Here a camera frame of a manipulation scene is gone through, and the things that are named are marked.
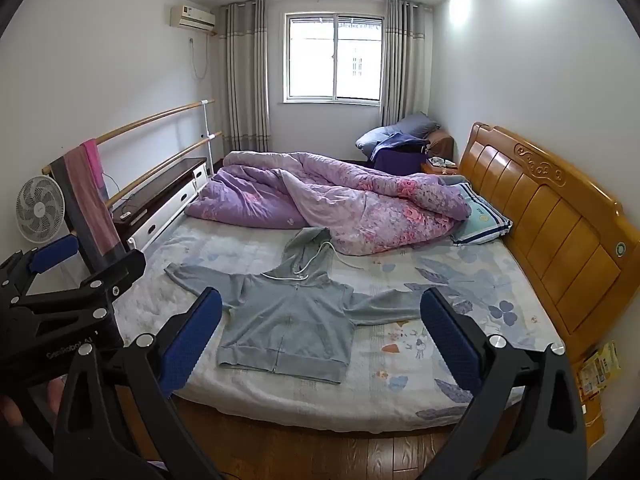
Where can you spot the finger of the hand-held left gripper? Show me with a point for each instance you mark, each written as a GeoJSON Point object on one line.
{"type": "Point", "coordinates": [55, 252]}
{"type": "Point", "coordinates": [100, 287]}

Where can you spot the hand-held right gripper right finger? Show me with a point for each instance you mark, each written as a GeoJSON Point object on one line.
{"type": "Point", "coordinates": [450, 340]}

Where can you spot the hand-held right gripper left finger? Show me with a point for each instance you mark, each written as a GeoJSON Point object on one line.
{"type": "Point", "coordinates": [192, 340]}

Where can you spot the grey hoodie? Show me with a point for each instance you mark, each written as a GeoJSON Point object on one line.
{"type": "Point", "coordinates": [295, 320]}

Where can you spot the person's left hand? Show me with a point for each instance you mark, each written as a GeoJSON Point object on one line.
{"type": "Point", "coordinates": [10, 410]}

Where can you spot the white electric fan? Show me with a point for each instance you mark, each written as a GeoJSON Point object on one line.
{"type": "Point", "coordinates": [40, 210]}

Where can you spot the pale floral bedsheet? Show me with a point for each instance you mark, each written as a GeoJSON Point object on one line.
{"type": "Point", "coordinates": [400, 360]}

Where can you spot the grey and mauve striped cloth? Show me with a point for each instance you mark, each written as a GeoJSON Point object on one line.
{"type": "Point", "coordinates": [82, 205]}

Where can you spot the pink towel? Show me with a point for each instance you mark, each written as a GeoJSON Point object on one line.
{"type": "Point", "coordinates": [92, 160]}

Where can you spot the green and blue striped pillow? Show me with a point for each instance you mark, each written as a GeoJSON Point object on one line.
{"type": "Point", "coordinates": [480, 220]}

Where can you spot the dark topped white cabinet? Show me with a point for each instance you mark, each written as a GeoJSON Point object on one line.
{"type": "Point", "coordinates": [165, 180]}

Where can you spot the yellow packet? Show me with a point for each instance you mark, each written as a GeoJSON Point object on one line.
{"type": "Point", "coordinates": [600, 370]}

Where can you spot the wooden bed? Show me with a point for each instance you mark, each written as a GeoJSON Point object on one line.
{"type": "Point", "coordinates": [550, 220]}

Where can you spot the purple floral quilt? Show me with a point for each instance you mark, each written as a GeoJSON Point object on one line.
{"type": "Point", "coordinates": [360, 205]}

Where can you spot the cardboard box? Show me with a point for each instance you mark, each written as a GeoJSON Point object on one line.
{"type": "Point", "coordinates": [592, 420]}

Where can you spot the wooden nightstand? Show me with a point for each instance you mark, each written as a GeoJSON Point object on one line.
{"type": "Point", "coordinates": [430, 168]}

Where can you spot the small pale bundle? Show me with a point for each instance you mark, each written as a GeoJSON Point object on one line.
{"type": "Point", "coordinates": [442, 162]}

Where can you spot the dark purple cloth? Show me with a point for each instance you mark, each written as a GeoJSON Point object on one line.
{"type": "Point", "coordinates": [400, 160]}

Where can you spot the brown chair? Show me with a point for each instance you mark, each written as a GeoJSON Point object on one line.
{"type": "Point", "coordinates": [442, 142]}

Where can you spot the blue grey pillow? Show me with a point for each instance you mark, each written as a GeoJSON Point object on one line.
{"type": "Point", "coordinates": [400, 127]}

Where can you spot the grey striped curtain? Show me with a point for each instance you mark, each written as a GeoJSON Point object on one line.
{"type": "Point", "coordinates": [245, 75]}
{"type": "Point", "coordinates": [402, 60]}

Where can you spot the white air conditioner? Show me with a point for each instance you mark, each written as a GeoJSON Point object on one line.
{"type": "Point", "coordinates": [192, 17]}

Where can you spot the white framed window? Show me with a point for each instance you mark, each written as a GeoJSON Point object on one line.
{"type": "Point", "coordinates": [310, 60]}

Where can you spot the wooden wall rail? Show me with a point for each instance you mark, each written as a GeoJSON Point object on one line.
{"type": "Point", "coordinates": [175, 155]}
{"type": "Point", "coordinates": [150, 121]}

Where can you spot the white rail post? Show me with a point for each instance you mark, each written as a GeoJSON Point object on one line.
{"type": "Point", "coordinates": [205, 130]}

